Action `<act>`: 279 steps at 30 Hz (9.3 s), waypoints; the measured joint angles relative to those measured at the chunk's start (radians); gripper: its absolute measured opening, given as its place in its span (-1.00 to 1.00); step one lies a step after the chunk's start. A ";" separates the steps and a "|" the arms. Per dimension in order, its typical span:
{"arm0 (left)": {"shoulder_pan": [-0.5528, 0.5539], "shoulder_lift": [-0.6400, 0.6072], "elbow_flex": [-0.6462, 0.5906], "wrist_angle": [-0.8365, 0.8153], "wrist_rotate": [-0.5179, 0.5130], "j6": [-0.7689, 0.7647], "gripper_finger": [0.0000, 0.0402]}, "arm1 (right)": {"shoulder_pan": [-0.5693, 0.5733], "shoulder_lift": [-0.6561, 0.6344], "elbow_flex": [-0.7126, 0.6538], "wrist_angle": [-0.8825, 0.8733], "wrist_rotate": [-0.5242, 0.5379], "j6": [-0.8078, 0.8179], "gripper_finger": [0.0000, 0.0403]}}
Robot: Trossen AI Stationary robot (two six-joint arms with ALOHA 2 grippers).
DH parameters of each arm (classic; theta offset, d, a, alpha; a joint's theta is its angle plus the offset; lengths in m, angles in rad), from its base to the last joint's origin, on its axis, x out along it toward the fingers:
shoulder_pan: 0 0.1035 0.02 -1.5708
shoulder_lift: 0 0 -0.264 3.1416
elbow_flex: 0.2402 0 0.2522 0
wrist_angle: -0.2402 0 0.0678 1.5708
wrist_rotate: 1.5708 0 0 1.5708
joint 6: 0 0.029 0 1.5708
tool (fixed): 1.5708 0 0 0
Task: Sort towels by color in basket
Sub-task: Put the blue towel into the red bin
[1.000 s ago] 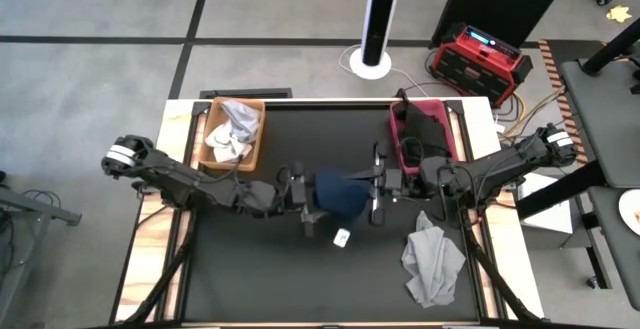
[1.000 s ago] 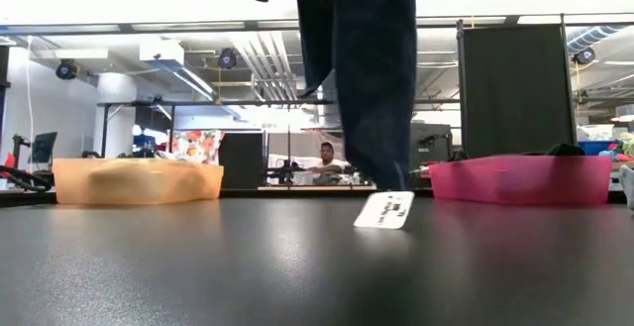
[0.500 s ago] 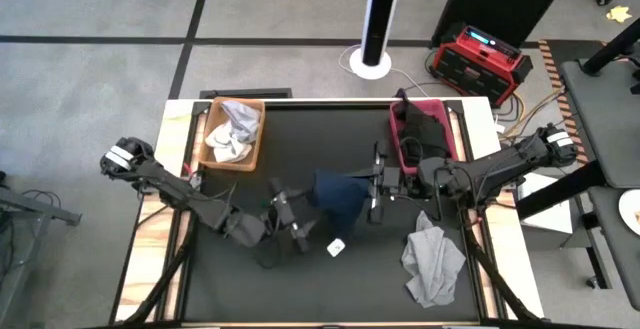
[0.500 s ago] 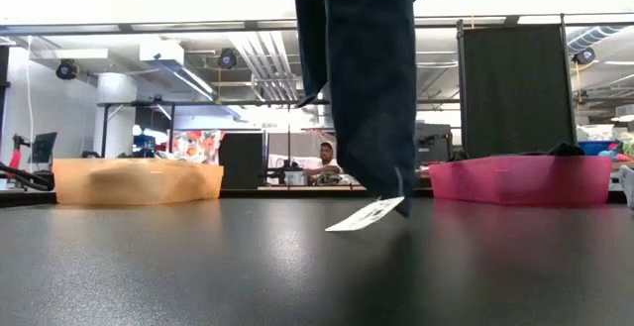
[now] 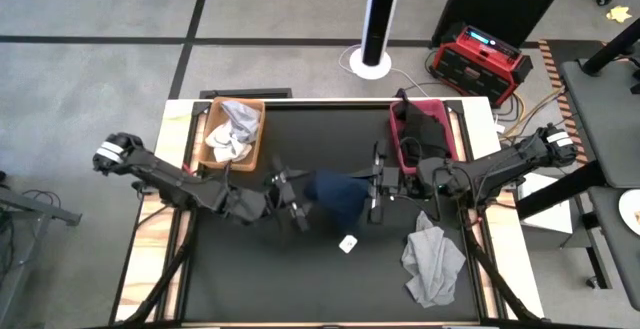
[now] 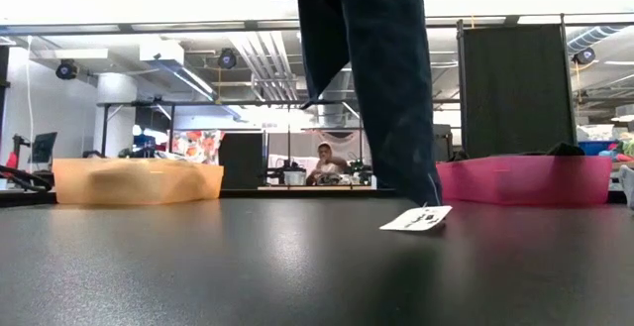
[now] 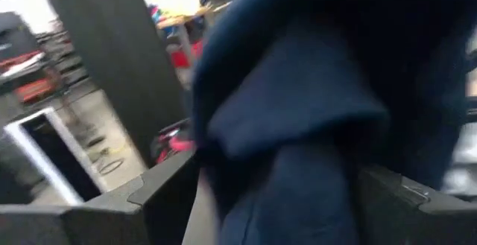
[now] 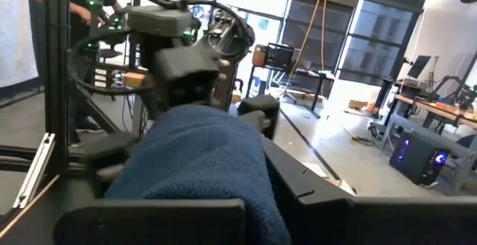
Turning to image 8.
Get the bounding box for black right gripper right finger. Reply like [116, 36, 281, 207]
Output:
[260, 136, 477, 245]

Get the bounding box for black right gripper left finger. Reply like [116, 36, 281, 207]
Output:
[54, 198, 247, 245]

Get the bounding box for dark blue towel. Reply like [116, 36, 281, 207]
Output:
[104, 104, 292, 245]

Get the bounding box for small wooden box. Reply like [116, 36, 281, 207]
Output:
[122, 71, 147, 89]

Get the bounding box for brown cardboard box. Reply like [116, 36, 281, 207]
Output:
[252, 44, 269, 67]

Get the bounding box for black computer tower blue lights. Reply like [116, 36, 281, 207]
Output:
[389, 131, 451, 187]

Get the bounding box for black equipment case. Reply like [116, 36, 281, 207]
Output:
[266, 42, 296, 69]

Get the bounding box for white office chair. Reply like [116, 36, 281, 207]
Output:
[275, 69, 300, 103]

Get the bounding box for flat cardboard box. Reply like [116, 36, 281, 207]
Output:
[347, 99, 376, 112]

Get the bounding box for black desk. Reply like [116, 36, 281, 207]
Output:
[245, 64, 336, 120]

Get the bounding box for tilted black monitor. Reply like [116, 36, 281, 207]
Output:
[406, 54, 432, 80]

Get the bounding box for white curtain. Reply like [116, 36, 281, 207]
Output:
[0, 0, 39, 89]

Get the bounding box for large black framed window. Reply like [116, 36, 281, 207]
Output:
[279, 0, 424, 86]

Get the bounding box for floor power cable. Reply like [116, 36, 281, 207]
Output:
[341, 125, 376, 147]

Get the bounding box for grey frame wooden workbench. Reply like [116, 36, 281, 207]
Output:
[382, 94, 477, 192]

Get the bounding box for yellow hanging cable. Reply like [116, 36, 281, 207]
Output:
[320, 0, 331, 71]
[288, 0, 330, 74]

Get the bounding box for black aluminium rig frame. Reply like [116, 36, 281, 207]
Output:
[0, 0, 72, 235]

